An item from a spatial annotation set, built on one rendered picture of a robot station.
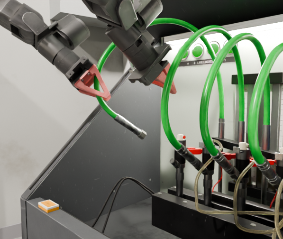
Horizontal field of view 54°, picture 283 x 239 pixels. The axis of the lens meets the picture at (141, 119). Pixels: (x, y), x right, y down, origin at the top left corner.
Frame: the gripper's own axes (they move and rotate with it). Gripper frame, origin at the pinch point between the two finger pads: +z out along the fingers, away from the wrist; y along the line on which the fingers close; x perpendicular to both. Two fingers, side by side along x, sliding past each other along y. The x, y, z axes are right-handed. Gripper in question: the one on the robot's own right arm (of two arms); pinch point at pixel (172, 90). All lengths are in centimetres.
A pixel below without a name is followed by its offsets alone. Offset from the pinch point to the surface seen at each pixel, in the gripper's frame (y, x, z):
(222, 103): 12.4, 6.5, 18.7
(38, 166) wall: -53, 200, 45
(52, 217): -39.0, 9.4, 0.9
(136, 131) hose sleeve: -11.0, 8.6, 3.6
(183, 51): 2.4, -9.7, -8.3
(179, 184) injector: -14.8, 0.2, 17.8
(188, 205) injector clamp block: -17.9, -5.6, 18.6
